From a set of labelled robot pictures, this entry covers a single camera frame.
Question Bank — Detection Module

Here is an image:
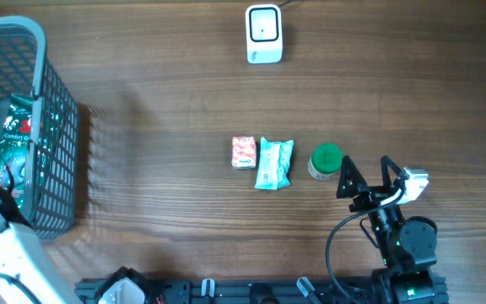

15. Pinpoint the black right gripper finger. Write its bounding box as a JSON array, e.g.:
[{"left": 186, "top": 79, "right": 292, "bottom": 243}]
[
  {"left": 336, "top": 155, "right": 369, "bottom": 198},
  {"left": 381, "top": 155, "right": 402, "bottom": 193}
]

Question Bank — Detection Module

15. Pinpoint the green lid jar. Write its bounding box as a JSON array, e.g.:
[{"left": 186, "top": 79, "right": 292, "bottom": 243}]
[{"left": 308, "top": 143, "right": 343, "bottom": 181}]

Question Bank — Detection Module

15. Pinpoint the teal tissue packet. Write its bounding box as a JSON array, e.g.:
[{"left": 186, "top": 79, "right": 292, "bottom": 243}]
[{"left": 255, "top": 137, "right": 294, "bottom": 190}]

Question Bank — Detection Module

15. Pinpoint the orange red snack packet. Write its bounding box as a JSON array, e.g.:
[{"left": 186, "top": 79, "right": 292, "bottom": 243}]
[{"left": 231, "top": 137, "right": 257, "bottom": 169}]

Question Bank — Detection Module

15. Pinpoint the green sponge package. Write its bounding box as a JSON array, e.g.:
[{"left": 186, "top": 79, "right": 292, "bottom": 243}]
[{"left": 0, "top": 95, "right": 33, "bottom": 208}]

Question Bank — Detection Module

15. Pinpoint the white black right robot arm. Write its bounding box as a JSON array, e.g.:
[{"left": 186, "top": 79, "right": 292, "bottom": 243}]
[{"left": 326, "top": 155, "right": 449, "bottom": 303}]

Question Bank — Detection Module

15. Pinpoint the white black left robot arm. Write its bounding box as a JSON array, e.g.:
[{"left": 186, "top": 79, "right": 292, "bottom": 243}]
[{"left": 0, "top": 187, "right": 84, "bottom": 303}]

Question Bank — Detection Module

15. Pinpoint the white barcode scanner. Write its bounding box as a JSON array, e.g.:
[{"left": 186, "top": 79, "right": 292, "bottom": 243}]
[{"left": 245, "top": 3, "right": 284, "bottom": 64}]

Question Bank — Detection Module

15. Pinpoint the grey plastic mesh basket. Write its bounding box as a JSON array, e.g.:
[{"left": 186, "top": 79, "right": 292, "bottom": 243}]
[{"left": 0, "top": 16, "right": 79, "bottom": 241}]

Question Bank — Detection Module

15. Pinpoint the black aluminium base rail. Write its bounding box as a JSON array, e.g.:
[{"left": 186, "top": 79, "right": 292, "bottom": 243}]
[{"left": 74, "top": 276, "right": 450, "bottom": 304}]

